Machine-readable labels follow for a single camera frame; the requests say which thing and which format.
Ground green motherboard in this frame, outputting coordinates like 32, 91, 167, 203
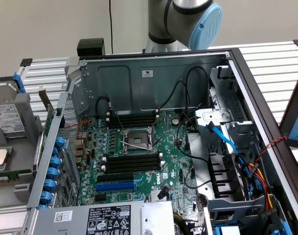
76, 111, 201, 209

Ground grey power supply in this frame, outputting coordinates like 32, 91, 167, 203
28, 200, 175, 235

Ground green RAM stick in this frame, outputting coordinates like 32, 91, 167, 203
0, 171, 20, 183

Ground black box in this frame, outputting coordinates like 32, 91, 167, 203
76, 37, 106, 57

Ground short black looped wire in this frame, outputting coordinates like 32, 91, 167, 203
95, 95, 114, 116

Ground thin black wire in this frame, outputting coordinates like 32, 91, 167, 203
182, 168, 211, 189
175, 117, 210, 163

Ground black fan duct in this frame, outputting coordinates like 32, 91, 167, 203
207, 151, 247, 199

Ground thin black wall cable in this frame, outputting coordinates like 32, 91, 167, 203
108, 0, 115, 55

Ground open PC case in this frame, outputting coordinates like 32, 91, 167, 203
20, 47, 298, 235

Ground blue disk data wire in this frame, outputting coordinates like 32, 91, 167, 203
204, 121, 253, 196

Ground grey parts rack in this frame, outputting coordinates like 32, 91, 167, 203
0, 92, 46, 209

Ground laptop screen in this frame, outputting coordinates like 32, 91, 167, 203
279, 60, 298, 150

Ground long black expansion slot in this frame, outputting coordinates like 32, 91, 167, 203
97, 172, 135, 183

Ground red black twisted wire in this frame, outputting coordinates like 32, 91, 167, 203
64, 118, 92, 158
252, 136, 288, 164

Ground metal locking lever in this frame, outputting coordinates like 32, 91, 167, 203
121, 140, 152, 151
109, 103, 127, 134

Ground black wire red tip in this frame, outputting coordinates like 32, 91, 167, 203
158, 80, 188, 111
185, 66, 211, 110

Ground silver hard disk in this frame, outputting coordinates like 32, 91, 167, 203
0, 82, 26, 140

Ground silver disk bay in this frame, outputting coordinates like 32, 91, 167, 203
195, 107, 234, 135

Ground blue disk caddy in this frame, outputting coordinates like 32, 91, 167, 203
212, 225, 241, 235

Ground green graphics card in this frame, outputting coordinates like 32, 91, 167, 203
38, 84, 56, 135

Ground black angled plug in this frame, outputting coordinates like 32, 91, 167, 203
157, 185, 170, 200

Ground RAM slot white latches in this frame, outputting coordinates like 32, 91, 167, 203
101, 153, 164, 166
105, 110, 159, 118
100, 160, 165, 174
105, 115, 160, 126

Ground CPU socket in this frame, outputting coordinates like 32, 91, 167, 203
121, 126, 156, 156

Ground red yellow black power wires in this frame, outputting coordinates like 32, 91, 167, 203
244, 162, 277, 220

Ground blue expansion slot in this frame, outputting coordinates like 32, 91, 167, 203
95, 182, 136, 192

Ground silver chipset heatsink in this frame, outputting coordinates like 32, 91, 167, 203
149, 188, 170, 202

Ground blue disk rail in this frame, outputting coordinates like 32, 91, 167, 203
12, 71, 26, 94

